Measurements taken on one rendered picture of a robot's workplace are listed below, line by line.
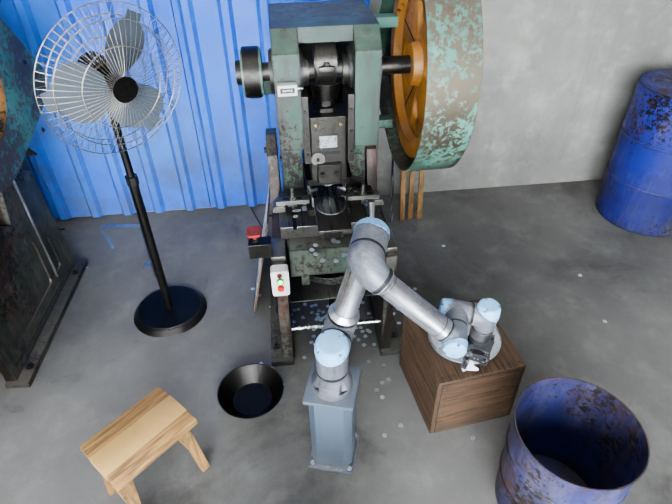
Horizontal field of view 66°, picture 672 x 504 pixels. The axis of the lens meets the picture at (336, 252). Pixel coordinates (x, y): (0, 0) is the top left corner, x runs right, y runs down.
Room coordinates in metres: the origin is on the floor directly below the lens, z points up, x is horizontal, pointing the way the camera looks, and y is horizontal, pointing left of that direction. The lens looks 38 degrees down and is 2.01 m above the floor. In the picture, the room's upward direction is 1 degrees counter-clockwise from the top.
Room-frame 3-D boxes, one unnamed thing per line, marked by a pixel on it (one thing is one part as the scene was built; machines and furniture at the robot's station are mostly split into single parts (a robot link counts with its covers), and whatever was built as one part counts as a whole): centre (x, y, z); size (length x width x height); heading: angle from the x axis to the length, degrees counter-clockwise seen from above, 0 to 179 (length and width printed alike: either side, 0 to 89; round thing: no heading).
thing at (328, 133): (1.95, 0.03, 1.04); 0.17 x 0.15 x 0.30; 6
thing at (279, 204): (1.97, 0.20, 0.76); 0.17 x 0.06 x 0.10; 96
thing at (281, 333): (2.10, 0.31, 0.45); 0.92 x 0.12 x 0.90; 6
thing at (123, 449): (1.08, 0.73, 0.16); 0.34 x 0.24 x 0.34; 140
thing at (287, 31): (2.14, 0.05, 0.83); 0.79 x 0.43 x 1.34; 6
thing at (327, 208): (1.82, 0.01, 0.72); 0.25 x 0.14 x 0.14; 6
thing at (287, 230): (1.99, 0.03, 0.68); 0.45 x 0.30 x 0.06; 96
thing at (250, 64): (1.98, 0.28, 1.31); 0.22 x 0.12 x 0.22; 6
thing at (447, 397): (1.50, -0.53, 0.18); 0.40 x 0.38 x 0.35; 13
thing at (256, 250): (1.73, 0.32, 0.62); 0.10 x 0.06 x 0.20; 96
